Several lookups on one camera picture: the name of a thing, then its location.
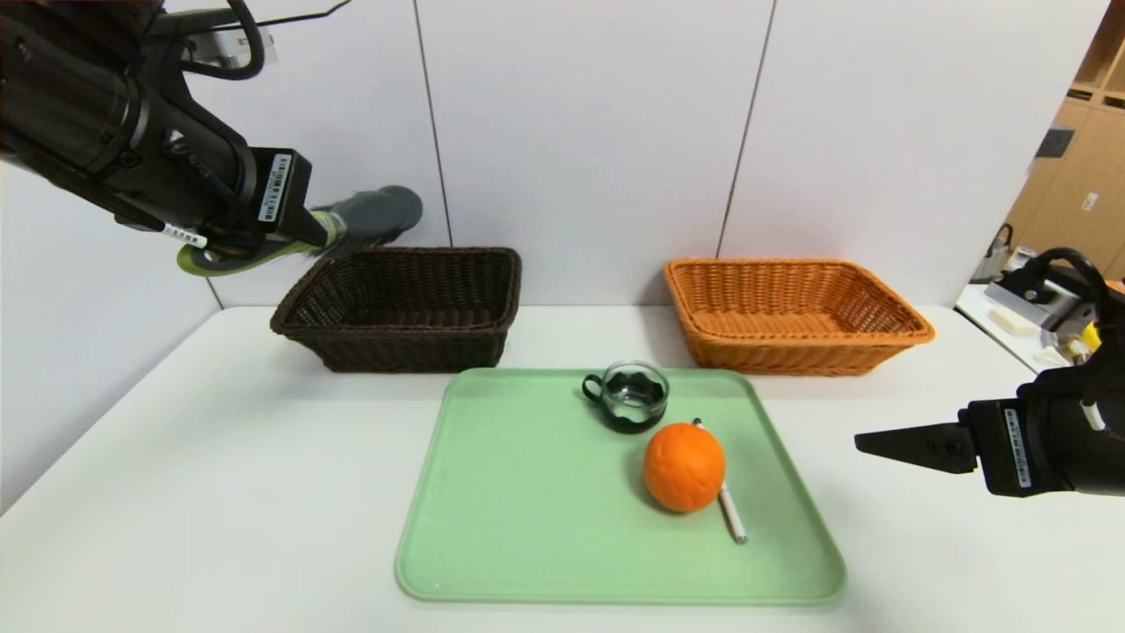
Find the light green plastic tray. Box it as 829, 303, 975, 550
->
396, 367, 847, 606

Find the black bristle brush green handle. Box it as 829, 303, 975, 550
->
176, 185, 425, 278

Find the white pen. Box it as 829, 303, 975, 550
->
692, 418, 748, 544

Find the orange fruit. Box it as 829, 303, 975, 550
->
643, 422, 727, 513

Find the wooden cabinet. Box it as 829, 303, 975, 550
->
1002, 0, 1125, 282

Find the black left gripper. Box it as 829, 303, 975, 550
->
168, 102, 330, 248

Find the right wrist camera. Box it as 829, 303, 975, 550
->
984, 248, 1110, 333

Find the glass cup with black handle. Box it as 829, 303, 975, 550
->
583, 360, 671, 434

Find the dark brown wicker basket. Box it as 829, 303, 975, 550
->
270, 246, 523, 374

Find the orange wicker basket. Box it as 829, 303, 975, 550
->
662, 257, 935, 377

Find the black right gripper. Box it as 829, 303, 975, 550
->
853, 388, 1125, 498

